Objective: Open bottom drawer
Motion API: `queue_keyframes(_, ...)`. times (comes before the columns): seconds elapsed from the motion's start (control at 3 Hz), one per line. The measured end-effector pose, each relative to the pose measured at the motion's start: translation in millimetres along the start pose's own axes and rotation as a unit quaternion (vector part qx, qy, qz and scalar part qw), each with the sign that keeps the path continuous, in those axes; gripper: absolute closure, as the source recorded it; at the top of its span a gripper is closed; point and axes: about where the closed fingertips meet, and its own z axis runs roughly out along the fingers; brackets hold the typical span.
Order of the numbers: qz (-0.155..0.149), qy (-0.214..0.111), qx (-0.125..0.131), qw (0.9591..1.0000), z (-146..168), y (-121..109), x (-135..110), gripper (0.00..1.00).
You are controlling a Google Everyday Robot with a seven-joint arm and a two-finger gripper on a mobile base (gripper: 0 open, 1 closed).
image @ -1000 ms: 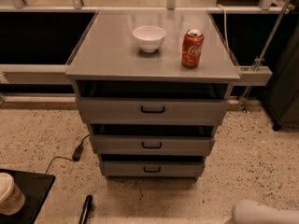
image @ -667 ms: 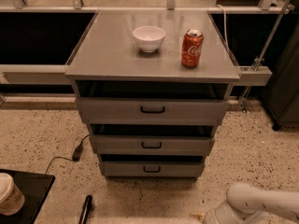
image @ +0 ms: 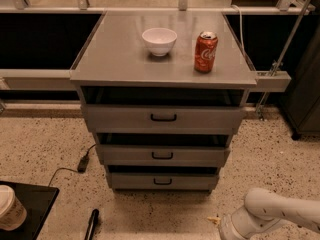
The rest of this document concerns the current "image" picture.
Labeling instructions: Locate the dark cabinet at right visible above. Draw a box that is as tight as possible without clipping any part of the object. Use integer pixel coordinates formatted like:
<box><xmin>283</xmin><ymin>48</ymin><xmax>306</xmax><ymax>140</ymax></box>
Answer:
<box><xmin>280</xmin><ymin>25</ymin><xmax>320</xmax><ymax>140</ymax></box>

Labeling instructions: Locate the grey drawer cabinet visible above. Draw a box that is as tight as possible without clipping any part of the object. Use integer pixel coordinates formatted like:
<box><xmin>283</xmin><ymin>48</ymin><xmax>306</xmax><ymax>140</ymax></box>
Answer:
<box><xmin>69</xmin><ymin>9</ymin><xmax>259</xmax><ymax>194</ymax></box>

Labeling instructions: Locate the white bowl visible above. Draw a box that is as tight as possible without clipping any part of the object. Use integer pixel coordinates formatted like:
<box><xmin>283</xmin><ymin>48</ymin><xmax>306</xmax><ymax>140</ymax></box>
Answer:
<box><xmin>142</xmin><ymin>28</ymin><xmax>177</xmax><ymax>57</ymax></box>

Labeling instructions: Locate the grey bottom drawer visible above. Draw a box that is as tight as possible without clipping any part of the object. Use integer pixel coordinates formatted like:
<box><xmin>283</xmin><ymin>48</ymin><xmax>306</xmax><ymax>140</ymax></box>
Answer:
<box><xmin>106</xmin><ymin>172</ymin><xmax>219</xmax><ymax>191</ymax></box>

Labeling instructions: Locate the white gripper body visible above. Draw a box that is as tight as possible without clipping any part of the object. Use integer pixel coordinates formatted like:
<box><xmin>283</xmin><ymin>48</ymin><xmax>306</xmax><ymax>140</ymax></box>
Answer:
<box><xmin>218</xmin><ymin>215</ymin><xmax>241</xmax><ymax>240</ymax></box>

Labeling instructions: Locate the black power adapter with cable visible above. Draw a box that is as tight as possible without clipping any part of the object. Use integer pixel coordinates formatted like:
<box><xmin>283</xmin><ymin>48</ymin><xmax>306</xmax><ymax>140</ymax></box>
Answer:
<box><xmin>48</xmin><ymin>144</ymin><xmax>95</xmax><ymax>186</ymax></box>

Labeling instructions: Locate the grey top drawer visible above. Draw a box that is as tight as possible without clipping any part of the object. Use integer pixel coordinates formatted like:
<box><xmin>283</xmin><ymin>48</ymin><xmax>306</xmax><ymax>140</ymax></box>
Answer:
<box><xmin>82</xmin><ymin>105</ymin><xmax>245</xmax><ymax>135</ymax></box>

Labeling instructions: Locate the white cable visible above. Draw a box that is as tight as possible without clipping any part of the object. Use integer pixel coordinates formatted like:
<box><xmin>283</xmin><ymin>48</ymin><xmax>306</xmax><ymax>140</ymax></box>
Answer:
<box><xmin>231</xmin><ymin>4</ymin><xmax>247</xmax><ymax>57</ymax></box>

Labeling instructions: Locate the grey middle drawer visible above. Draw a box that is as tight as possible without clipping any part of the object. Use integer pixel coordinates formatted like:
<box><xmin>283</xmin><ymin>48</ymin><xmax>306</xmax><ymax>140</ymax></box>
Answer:
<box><xmin>96</xmin><ymin>145</ymin><xmax>230</xmax><ymax>167</ymax></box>

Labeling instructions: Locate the grey drawer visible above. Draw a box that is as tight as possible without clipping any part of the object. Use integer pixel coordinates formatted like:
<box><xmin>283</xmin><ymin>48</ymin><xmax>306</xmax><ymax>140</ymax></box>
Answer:
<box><xmin>106</xmin><ymin>172</ymin><xmax>219</xmax><ymax>191</ymax></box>
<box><xmin>82</xmin><ymin>105</ymin><xmax>245</xmax><ymax>135</ymax></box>
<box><xmin>96</xmin><ymin>145</ymin><xmax>230</xmax><ymax>167</ymax></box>

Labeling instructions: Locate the orange soda can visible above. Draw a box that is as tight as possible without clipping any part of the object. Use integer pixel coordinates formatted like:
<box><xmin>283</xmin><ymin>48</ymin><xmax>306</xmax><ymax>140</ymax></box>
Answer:
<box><xmin>194</xmin><ymin>31</ymin><xmax>218</xmax><ymax>73</ymax></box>

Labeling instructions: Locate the white paper coffee cup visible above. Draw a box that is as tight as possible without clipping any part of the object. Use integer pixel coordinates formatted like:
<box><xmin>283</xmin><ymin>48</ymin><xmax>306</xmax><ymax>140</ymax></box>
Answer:
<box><xmin>0</xmin><ymin>185</ymin><xmax>27</xmax><ymax>231</ymax></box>

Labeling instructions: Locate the black marker pen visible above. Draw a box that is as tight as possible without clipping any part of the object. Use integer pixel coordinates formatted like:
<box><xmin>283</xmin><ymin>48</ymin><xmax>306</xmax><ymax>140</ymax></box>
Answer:
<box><xmin>84</xmin><ymin>209</ymin><xmax>99</xmax><ymax>240</ymax></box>

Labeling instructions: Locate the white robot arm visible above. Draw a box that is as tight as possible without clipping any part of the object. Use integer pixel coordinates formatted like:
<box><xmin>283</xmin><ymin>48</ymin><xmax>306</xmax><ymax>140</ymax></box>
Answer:
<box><xmin>207</xmin><ymin>188</ymin><xmax>320</xmax><ymax>240</ymax></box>

